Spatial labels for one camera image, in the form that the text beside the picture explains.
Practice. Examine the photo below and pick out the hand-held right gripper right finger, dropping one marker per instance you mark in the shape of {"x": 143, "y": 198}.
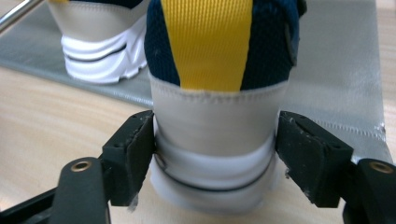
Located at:
{"x": 314, "y": 161}

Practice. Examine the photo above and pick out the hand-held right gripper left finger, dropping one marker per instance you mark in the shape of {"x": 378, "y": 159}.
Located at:
{"x": 130, "y": 161}

